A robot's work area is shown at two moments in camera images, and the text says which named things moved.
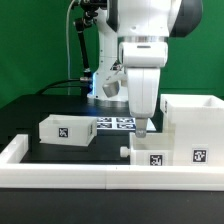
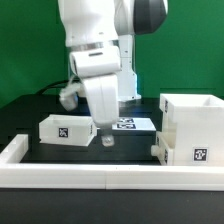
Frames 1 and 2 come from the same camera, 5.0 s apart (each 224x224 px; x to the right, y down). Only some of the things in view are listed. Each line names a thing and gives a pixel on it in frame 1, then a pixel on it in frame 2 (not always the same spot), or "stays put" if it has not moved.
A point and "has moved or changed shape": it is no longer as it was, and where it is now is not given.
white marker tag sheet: [120, 124] stays put
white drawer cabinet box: [198, 136] stays put
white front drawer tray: [154, 149] has moved or changed shape
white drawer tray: [68, 130] stays put
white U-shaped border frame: [14, 174] stays put
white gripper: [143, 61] → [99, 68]
